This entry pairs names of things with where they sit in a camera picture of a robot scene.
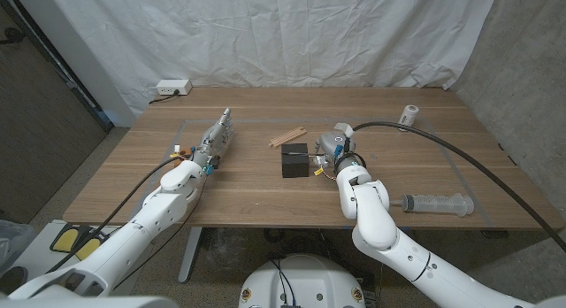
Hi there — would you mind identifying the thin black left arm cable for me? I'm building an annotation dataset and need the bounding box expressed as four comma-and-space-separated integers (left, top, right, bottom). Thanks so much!
108, 174, 210, 291

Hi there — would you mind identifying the tan ridged wooden strip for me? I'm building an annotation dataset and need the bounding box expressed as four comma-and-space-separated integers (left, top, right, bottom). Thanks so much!
268, 126, 309, 149

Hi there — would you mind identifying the white bandage roll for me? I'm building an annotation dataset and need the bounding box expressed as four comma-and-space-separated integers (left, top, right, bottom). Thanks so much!
397, 104, 420, 132

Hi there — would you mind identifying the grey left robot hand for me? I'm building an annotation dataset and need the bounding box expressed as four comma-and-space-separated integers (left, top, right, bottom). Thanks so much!
191, 107, 234, 168

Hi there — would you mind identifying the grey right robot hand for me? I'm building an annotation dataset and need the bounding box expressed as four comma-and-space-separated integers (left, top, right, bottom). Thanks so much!
312, 130, 356, 168

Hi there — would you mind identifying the white power strip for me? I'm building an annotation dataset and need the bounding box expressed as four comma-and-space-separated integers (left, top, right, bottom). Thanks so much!
156, 79, 193, 96

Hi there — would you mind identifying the clear plastic syringe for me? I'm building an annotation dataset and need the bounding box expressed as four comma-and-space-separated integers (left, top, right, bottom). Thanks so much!
390, 192, 475, 218

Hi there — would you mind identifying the white wrinkled backdrop cloth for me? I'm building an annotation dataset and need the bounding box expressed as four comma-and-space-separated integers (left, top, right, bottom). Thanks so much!
43, 0, 501, 127

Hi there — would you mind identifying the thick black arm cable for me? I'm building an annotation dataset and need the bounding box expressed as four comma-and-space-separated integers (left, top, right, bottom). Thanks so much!
43, 153, 192, 274
334, 120, 566, 253

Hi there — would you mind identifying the black cube box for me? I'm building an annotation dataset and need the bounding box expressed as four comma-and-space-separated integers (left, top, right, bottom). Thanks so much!
280, 142, 310, 179

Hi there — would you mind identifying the yellow foot pedal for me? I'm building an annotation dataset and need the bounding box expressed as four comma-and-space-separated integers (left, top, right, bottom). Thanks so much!
50, 224, 83, 253
73, 236, 105, 262

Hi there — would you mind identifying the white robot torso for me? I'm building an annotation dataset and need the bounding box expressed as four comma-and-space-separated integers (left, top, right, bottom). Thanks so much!
238, 253, 367, 308

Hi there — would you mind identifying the black power strip cord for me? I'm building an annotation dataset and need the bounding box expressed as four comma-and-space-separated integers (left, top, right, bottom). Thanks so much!
148, 90, 180, 105

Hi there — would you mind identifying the clear plastic bag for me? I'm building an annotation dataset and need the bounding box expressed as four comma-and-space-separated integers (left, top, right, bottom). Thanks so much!
0, 219, 35, 276

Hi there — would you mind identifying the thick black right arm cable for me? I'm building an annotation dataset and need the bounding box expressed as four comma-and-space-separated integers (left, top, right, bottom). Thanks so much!
334, 120, 566, 253

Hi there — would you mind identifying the grey metal table leg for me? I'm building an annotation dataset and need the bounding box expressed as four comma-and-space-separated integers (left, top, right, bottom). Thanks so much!
178, 227, 203, 284

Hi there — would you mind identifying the white pedal platform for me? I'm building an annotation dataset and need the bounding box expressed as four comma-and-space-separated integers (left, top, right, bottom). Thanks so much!
0, 219, 151, 296

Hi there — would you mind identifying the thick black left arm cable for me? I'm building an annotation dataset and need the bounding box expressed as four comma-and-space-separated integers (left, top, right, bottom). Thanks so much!
43, 153, 192, 274

